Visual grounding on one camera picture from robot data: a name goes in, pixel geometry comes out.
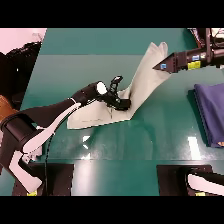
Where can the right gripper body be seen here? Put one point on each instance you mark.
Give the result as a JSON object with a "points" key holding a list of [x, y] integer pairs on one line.
{"points": [[177, 62]]}

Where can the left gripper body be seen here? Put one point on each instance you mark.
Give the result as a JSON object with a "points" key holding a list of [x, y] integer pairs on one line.
{"points": [[119, 102]]}

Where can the cream shirt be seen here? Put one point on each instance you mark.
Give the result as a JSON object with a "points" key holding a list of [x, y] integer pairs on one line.
{"points": [[146, 76]]}

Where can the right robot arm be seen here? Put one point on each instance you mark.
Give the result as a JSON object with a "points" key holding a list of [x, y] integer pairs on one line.
{"points": [[213, 55]]}

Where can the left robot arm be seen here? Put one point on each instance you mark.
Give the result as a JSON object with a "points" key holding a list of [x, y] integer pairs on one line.
{"points": [[50, 112]]}

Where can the heap of clothes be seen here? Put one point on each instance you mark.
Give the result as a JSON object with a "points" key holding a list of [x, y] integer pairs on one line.
{"points": [[218, 33]]}

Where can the blue garment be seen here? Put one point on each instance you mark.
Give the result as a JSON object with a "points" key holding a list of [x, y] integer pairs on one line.
{"points": [[211, 111]]}

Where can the black garment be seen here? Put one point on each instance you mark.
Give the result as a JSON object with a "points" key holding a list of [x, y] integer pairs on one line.
{"points": [[18, 66]]}

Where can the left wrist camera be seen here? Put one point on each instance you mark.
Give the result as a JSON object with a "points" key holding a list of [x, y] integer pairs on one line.
{"points": [[115, 83]]}

